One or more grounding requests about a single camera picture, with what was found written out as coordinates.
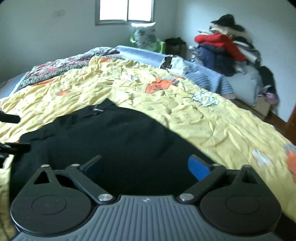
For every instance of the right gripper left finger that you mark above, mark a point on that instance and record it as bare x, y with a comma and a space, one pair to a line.
54, 202

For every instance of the floral pillow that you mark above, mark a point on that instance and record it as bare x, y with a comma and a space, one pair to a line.
144, 36

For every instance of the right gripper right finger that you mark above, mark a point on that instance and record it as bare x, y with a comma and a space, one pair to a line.
237, 202

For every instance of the purple bag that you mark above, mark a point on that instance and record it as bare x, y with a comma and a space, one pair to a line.
271, 98

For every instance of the black pants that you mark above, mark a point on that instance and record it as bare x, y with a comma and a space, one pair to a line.
138, 155

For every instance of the yellow floral quilt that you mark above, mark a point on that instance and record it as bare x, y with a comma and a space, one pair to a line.
224, 132

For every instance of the black white small cloth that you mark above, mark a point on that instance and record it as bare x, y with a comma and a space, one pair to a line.
175, 65

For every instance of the blue striped blanket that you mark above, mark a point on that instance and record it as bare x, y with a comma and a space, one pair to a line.
198, 74

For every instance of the grey garment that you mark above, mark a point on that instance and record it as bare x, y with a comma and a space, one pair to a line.
246, 86

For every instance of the wooden door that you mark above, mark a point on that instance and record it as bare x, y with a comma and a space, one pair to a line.
290, 131

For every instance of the black bag beside pile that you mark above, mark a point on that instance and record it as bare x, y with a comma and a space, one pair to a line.
267, 79

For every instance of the green plastic chair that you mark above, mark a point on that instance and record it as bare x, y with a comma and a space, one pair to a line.
159, 45

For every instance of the navy blue jacket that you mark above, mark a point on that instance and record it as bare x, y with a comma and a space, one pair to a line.
217, 59

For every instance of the white beige clothes stack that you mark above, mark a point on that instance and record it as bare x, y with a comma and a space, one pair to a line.
240, 39

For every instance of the window with grey frame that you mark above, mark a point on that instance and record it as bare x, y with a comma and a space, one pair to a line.
123, 11

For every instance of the black bag by wall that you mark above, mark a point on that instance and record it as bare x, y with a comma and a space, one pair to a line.
176, 46

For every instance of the red jacket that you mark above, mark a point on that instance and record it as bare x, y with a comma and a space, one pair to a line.
223, 42

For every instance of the black hat on pile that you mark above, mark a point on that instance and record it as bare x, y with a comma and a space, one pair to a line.
228, 21

